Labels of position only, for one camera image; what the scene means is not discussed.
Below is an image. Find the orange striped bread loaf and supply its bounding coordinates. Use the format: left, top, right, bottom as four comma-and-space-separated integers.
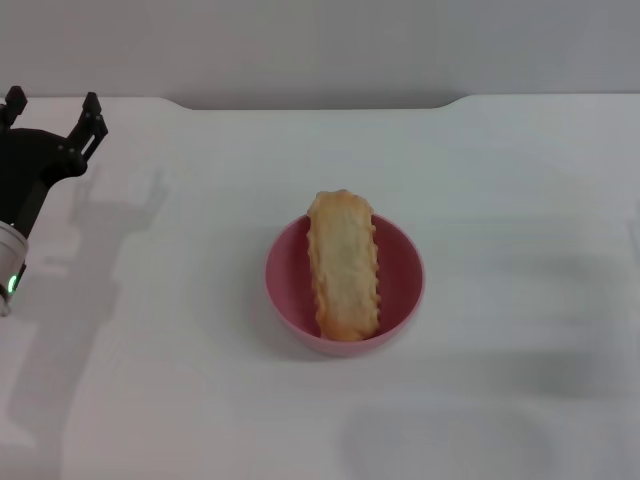
306, 189, 384, 343

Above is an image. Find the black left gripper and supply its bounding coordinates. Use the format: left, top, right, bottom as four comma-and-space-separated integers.
0, 85, 110, 237

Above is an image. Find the pink plastic bowl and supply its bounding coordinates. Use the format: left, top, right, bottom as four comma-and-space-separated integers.
264, 212, 427, 357

